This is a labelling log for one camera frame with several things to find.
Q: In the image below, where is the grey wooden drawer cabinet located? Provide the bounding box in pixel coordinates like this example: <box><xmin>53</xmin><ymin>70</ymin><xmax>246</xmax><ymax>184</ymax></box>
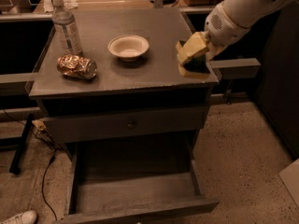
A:
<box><xmin>24</xmin><ymin>7</ymin><xmax>222</xmax><ymax>224</ymax></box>

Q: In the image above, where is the black floor cable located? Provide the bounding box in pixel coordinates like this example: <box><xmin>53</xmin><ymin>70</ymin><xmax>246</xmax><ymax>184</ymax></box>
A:
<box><xmin>0</xmin><ymin>109</ymin><xmax>64</xmax><ymax>221</ymax></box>

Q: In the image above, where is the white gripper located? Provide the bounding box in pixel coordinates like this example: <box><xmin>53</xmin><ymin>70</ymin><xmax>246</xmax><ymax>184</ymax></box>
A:
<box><xmin>177</xmin><ymin>2</ymin><xmax>250</xmax><ymax>67</ymax></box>

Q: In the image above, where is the black metal floor bar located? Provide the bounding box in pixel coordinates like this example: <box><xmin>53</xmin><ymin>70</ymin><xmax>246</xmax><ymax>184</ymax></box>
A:
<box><xmin>9</xmin><ymin>114</ymin><xmax>34</xmax><ymax>175</ymax></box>

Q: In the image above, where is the crushed gold soda can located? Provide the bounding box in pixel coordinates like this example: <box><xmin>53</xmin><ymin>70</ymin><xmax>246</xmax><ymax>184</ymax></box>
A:
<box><xmin>57</xmin><ymin>55</ymin><xmax>97</xmax><ymax>79</ymax></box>

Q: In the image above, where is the white sneaker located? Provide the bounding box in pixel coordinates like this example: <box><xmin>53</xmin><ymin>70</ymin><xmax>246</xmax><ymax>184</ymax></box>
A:
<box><xmin>0</xmin><ymin>211</ymin><xmax>37</xmax><ymax>224</ymax></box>

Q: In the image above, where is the white crumpled cloth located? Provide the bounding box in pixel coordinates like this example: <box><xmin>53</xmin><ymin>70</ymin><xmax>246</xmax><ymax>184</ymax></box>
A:
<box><xmin>43</xmin><ymin>0</ymin><xmax>78</xmax><ymax>12</ymax></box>

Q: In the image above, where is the white paper bowl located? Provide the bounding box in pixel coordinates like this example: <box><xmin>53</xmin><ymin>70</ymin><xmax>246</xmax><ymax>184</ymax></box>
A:
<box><xmin>107</xmin><ymin>35</ymin><xmax>150</xmax><ymax>62</ymax></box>

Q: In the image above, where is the round metal drawer knob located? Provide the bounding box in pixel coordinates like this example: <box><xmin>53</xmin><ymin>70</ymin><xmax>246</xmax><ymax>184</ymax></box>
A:
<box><xmin>127</xmin><ymin>120</ymin><xmax>135</xmax><ymax>129</ymax></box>

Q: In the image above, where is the clear plastic water bottle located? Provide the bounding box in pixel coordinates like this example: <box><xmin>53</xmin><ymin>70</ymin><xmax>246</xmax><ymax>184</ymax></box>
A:
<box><xmin>52</xmin><ymin>6</ymin><xmax>83</xmax><ymax>55</ymax></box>

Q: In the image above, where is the grey horizontal rail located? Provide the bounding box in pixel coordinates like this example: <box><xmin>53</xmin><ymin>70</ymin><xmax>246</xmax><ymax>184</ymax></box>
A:
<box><xmin>208</xmin><ymin>58</ymin><xmax>261</xmax><ymax>80</ymax></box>

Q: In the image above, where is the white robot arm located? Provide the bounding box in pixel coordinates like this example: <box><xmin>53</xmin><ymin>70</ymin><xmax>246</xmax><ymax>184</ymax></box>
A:
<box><xmin>177</xmin><ymin>0</ymin><xmax>298</xmax><ymax>67</ymax></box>

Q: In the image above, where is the open grey middle drawer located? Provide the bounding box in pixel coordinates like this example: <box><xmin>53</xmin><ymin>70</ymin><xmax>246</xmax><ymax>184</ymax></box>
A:
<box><xmin>55</xmin><ymin>133</ymin><xmax>219</xmax><ymax>224</ymax></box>

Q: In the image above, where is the green and yellow sponge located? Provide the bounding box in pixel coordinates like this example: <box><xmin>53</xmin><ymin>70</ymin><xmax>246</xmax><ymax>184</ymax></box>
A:
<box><xmin>176</xmin><ymin>40</ymin><xmax>210</xmax><ymax>79</ymax></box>

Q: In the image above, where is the closed grey top drawer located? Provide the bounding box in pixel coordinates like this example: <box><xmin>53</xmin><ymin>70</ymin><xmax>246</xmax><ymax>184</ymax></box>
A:
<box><xmin>44</xmin><ymin>105</ymin><xmax>209</xmax><ymax>144</ymax></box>

